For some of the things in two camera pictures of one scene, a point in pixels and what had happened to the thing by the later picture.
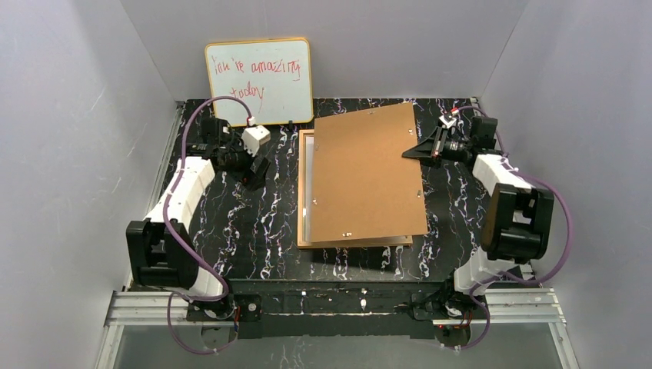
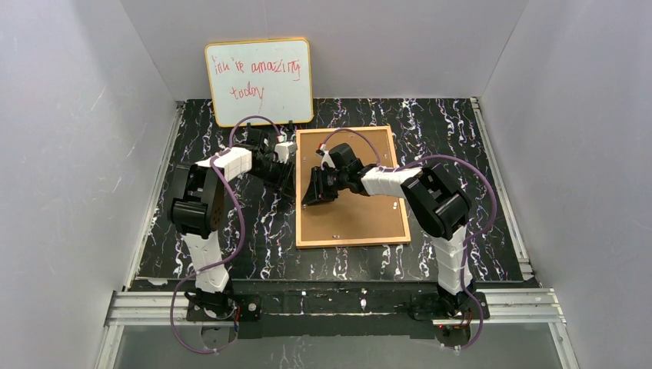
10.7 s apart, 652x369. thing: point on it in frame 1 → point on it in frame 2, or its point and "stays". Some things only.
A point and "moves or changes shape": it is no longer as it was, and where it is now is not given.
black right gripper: x=437 y=145 → x=323 y=180
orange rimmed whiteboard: x=273 y=78 stays
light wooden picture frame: x=305 y=175 moves or changes shape
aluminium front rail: x=509 y=307 stays
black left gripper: x=250 y=166 → x=277 y=173
